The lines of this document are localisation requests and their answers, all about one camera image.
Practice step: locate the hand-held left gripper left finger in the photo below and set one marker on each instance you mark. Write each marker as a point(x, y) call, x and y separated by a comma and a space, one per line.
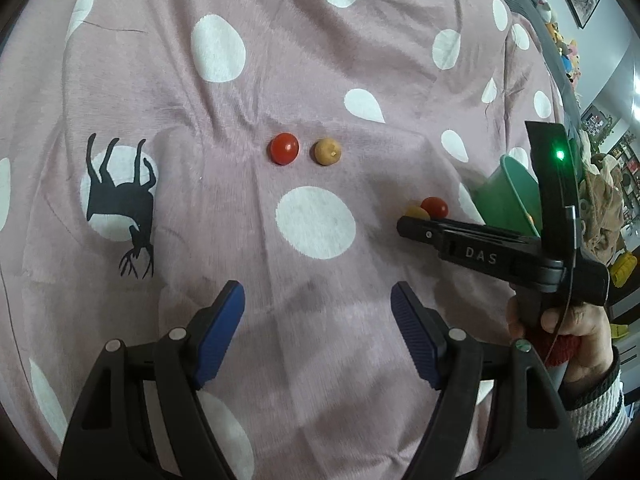
point(220, 330)

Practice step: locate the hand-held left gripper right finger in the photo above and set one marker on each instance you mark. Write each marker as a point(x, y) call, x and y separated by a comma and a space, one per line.
point(417, 330)

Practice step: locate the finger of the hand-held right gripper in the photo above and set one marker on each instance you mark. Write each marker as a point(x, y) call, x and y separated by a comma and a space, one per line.
point(425, 230)

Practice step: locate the small yellow cherry tomato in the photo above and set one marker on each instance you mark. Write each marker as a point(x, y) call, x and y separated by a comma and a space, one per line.
point(413, 211)

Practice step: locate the red cherry tomato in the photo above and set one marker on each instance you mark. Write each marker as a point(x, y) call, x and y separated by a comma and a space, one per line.
point(436, 205)
point(284, 148)

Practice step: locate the green plastic bowl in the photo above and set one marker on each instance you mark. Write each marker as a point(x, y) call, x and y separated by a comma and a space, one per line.
point(505, 195)

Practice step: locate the small tan round fruit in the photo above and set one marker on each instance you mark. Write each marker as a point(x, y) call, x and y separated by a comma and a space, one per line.
point(327, 151)

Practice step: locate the person's striped sleeve forearm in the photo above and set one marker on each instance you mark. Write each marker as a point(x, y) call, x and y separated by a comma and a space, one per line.
point(600, 410)

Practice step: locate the person's right hand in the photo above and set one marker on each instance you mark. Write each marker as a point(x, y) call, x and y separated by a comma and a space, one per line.
point(592, 330)

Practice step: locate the brown plush toy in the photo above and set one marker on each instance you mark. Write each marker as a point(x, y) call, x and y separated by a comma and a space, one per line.
point(605, 210)

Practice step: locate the yellow toy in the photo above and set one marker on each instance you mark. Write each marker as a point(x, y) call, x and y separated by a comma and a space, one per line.
point(627, 269)

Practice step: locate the pile of colourful plush toys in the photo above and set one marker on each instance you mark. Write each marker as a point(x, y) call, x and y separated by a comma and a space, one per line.
point(562, 50)

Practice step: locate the pink polka dot deer blanket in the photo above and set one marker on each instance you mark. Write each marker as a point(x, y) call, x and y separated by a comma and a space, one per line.
point(250, 85)

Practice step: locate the white plush toy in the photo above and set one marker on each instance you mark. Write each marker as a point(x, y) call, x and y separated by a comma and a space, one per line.
point(544, 2)

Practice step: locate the wall photo board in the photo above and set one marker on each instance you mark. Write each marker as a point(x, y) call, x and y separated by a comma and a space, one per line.
point(595, 122)

